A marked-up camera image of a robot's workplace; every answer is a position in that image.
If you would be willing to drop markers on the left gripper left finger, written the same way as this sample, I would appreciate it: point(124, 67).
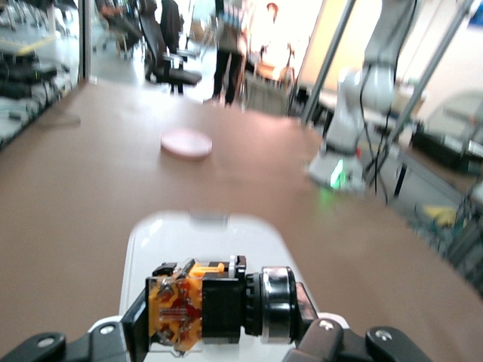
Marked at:
point(113, 343)

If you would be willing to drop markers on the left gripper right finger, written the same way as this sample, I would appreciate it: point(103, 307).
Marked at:
point(332, 343)

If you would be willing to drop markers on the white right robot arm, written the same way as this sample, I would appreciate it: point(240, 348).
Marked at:
point(351, 105)

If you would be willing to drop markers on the white lidded lunch box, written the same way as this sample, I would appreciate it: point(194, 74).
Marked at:
point(211, 241)

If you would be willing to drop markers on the pale pink round plate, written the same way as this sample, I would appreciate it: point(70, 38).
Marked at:
point(186, 143)

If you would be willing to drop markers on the black office chair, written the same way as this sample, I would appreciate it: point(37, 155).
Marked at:
point(162, 60)

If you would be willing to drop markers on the standing person dark trousers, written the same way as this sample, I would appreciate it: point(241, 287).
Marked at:
point(228, 64)

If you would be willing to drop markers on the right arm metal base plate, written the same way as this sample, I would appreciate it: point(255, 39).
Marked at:
point(324, 173)

